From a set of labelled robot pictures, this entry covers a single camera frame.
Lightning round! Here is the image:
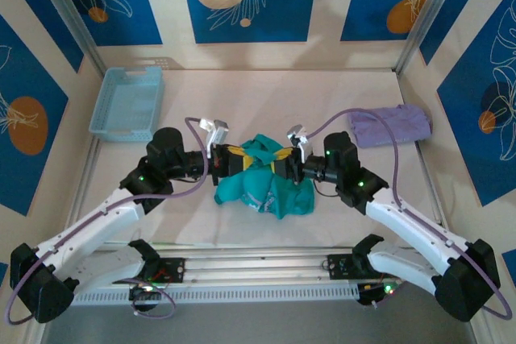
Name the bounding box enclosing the teal t-shirt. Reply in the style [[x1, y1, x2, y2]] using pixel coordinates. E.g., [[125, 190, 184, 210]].
[[213, 132, 316, 221]]

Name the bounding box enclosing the light blue perforated basket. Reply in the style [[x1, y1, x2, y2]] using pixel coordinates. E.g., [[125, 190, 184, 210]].
[[88, 65, 166, 143]]

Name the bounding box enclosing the folded purple cloth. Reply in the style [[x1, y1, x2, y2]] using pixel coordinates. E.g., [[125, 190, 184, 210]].
[[347, 104, 433, 150]]

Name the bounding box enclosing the black controller board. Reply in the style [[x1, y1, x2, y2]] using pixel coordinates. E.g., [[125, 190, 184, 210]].
[[356, 281, 400, 308], [127, 282, 167, 313]]

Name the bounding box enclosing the grey metal panel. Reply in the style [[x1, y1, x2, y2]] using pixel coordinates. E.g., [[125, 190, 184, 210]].
[[40, 304, 479, 344]]

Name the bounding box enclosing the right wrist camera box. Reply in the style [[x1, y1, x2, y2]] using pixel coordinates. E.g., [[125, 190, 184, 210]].
[[285, 124, 315, 160]]

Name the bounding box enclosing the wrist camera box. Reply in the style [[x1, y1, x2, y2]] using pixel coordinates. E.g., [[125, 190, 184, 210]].
[[199, 117, 232, 156], [285, 124, 315, 160]]

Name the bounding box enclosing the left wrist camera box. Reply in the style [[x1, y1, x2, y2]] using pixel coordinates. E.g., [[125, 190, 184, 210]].
[[199, 117, 232, 156]]

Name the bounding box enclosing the thin black right gripper wire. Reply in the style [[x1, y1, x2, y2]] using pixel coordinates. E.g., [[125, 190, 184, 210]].
[[312, 180, 339, 199]]

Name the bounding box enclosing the perforated metal bracket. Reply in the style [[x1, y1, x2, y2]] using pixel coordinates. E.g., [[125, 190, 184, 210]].
[[136, 55, 183, 72]]

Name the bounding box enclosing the aluminium rail frame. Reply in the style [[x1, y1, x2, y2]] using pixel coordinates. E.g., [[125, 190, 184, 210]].
[[34, 134, 481, 291]]

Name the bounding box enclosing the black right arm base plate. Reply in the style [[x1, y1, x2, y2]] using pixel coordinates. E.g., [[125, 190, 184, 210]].
[[327, 253, 402, 280]]

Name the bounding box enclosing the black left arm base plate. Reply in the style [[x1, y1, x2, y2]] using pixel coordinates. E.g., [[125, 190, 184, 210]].
[[111, 257, 186, 284]]

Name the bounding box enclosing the white slotted cable duct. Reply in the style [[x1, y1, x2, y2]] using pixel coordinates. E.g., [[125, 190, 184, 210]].
[[52, 282, 360, 307]]

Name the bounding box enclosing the aluminium corner post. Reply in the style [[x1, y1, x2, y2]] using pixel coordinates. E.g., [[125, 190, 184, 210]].
[[393, 0, 464, 75], [30, 0, 109, 76]]

